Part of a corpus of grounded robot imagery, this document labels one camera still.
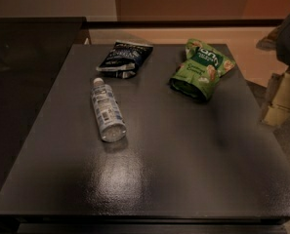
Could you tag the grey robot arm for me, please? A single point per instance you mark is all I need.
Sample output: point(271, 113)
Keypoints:
point(278, 40)

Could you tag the dark blue snack bag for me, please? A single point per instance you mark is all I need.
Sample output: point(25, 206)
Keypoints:
point(124, 59)

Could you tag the green snack bag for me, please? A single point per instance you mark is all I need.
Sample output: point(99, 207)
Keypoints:
point(199, 74)

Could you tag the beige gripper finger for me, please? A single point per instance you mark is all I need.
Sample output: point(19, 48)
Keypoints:
point(276, 108)

